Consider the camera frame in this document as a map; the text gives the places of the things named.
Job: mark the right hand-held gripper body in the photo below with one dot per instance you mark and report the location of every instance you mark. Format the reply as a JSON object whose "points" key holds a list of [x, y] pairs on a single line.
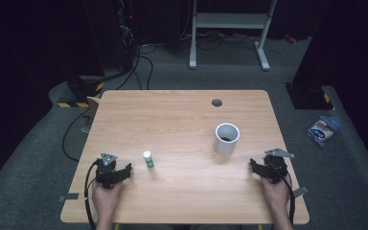
{"points": [[276, 166]]}

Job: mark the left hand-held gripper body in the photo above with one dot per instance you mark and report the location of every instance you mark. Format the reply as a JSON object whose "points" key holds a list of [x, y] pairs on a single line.
{"points": [[106, 169]]}

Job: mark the person's right hand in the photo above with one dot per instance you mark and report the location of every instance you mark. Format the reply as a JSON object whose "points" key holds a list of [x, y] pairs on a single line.
{"points": [[276, 193]]}

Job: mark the person's left hand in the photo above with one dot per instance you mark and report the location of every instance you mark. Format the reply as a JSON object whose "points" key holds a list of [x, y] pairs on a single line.
{"points": [[106, 198]]}

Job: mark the small white green bottle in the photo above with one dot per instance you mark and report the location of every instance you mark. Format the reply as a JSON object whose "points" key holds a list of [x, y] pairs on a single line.
{"points": [[148, 160]]}

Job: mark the grey tape strip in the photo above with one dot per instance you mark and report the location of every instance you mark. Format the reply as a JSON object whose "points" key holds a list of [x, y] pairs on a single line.
{"points": [[300, 191], [68, 197]]}

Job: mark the white cup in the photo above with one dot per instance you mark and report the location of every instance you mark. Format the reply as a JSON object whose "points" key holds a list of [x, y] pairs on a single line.
{"points": [[226, 145]]}

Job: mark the blue white packet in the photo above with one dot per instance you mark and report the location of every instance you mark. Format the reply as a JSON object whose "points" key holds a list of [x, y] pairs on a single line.
{"points": [[323, 130]]}

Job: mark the cardboard piece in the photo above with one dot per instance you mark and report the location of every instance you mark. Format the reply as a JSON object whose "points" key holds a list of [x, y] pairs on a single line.
{"points": [[94, 103]]}

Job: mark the black yellow striped stand base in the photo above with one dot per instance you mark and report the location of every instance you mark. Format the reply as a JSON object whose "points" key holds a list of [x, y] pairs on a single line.
{"points": [[81, 91]]}

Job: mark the small red object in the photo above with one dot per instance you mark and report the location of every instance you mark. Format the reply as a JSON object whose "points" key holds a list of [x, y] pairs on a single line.
{"points": [[290, 38]]}

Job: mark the dark equipment rack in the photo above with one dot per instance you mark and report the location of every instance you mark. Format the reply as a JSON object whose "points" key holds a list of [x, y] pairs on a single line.
{"points": [[126, 28]]}

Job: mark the white metal stand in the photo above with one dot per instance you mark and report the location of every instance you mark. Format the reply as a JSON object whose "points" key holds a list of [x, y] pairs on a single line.
{"points": [[230, 20]]}

